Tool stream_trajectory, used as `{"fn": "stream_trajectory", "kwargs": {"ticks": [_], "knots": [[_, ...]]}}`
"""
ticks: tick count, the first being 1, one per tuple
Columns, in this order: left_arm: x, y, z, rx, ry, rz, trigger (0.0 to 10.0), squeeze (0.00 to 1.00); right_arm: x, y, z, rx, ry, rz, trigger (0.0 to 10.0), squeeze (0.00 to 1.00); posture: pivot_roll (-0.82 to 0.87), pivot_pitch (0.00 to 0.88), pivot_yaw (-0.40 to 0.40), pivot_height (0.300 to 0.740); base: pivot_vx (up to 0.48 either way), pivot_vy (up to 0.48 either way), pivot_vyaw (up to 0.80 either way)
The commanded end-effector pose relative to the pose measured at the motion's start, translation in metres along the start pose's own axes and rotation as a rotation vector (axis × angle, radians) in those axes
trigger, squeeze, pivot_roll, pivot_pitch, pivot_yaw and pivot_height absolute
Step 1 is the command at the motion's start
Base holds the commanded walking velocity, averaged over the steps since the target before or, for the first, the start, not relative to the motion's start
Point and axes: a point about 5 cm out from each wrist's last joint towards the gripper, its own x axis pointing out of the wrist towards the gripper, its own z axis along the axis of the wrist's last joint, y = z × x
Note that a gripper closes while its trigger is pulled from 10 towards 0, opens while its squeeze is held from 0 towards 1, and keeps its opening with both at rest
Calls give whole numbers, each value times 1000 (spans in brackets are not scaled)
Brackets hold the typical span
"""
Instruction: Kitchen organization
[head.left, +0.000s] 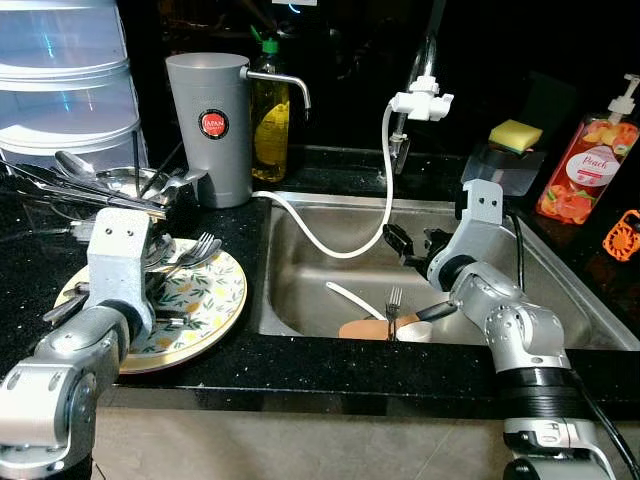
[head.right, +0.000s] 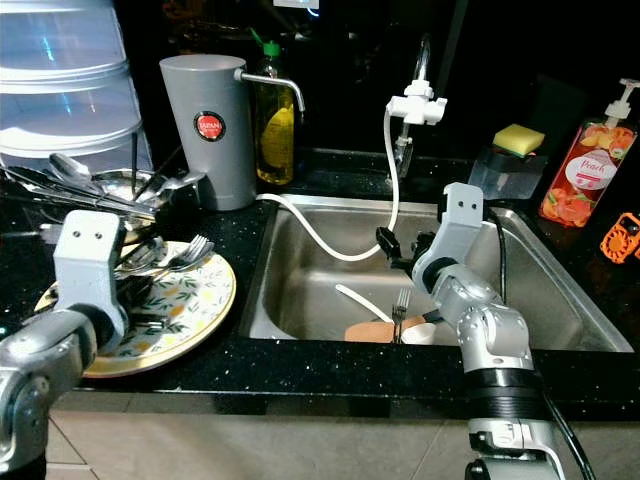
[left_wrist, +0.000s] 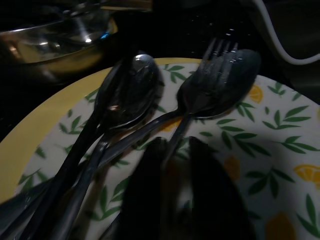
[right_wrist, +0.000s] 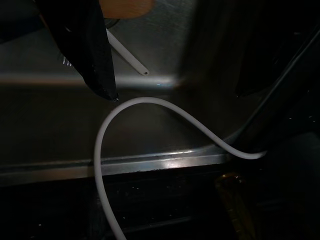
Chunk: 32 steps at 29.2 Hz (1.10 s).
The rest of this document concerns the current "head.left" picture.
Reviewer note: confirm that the steel tongs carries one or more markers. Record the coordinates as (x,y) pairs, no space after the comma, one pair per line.
(100,198)

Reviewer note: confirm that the orange black handheld fan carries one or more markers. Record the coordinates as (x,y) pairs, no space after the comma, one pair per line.
(622,240)

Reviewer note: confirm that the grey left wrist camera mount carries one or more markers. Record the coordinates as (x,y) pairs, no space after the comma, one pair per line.
(120,260)

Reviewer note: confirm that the brown bowl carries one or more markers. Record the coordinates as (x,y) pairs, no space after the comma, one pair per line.
(365,330)

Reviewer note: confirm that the steel fork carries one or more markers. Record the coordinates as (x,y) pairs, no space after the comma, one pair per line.
(393,300)
(205,243)
(211,256)

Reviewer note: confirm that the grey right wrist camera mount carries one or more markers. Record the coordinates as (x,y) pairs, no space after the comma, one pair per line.
(480,225)

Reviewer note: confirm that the white cup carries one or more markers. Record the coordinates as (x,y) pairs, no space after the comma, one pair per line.
(415,332)

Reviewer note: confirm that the floral plate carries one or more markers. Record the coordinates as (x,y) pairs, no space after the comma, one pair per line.
(215,300)

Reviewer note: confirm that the clear sponge holder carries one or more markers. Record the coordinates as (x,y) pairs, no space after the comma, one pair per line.
(520,175)

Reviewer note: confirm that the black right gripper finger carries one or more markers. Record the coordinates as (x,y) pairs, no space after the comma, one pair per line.
(398,243)

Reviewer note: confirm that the grey water dispenser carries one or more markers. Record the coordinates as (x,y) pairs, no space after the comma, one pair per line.
(215,150)

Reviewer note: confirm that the chrome faucet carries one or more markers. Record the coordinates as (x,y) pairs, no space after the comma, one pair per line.
(402,142)

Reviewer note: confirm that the peach hand soap bottle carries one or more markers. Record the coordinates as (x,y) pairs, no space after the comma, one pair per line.
(585,170)

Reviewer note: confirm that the steel spoon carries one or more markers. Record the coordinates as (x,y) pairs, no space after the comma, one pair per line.
(72,165)

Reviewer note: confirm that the yellow sponge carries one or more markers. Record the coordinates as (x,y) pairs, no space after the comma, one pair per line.
(515,134)

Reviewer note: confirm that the yellow dish soap bottle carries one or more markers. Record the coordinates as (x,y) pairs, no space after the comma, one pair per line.
(270,130)

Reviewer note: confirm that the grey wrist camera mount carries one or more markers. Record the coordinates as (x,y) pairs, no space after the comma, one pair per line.
(120,260)
(480,225)

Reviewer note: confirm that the white faucet diverter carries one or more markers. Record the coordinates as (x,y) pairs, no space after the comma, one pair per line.
(420,102)

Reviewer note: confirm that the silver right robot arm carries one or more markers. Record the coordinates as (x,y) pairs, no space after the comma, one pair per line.
(510,330)

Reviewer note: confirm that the stainless steel sink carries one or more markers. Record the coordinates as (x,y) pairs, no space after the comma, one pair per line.
(330,260)

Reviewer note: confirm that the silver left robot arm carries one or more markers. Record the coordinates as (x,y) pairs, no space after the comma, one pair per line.
(60,380)

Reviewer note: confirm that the clear stacked food container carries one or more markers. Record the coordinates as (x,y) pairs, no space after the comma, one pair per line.
(60,100)

